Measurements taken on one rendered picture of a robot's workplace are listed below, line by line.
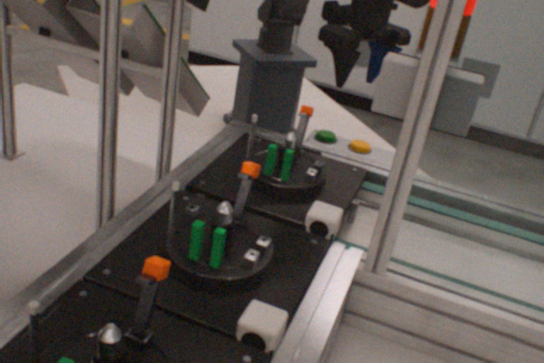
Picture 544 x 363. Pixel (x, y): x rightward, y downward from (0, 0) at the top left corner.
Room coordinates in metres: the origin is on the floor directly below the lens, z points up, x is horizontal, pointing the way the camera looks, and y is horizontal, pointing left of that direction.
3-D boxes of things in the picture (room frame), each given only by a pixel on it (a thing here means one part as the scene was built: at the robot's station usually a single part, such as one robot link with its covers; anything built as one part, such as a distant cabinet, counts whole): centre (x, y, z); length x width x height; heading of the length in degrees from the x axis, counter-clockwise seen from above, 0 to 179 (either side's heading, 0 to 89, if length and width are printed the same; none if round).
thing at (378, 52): (1.02, -0.15, 1.14); 0.06 x 0.04 x 0.07; 49
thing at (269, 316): (0.62, 0.05, 1.01); 0.24 x 0.24 x 0.13; 74
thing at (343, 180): (0.87, -0.02, 0.96); 0.24 x 0.24 x 0.02; 74
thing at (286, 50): (1.28, 0.04, 1.09); 0.07 x 0.07 x 0.06; 29
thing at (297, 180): (0.87, -0.02, 0.98); 0.14 x 0.14 x 0.02
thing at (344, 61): (0.93, -0.08, 1.15); 0.06 x 0.04 x 0.07; 49
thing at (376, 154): (1.05, -0.16, 0.93); 0.21 x 0.07 x 0.06; 74
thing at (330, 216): (0.75, -0.09, 0.97); 0.05 x 0.05 x 0.04; 74
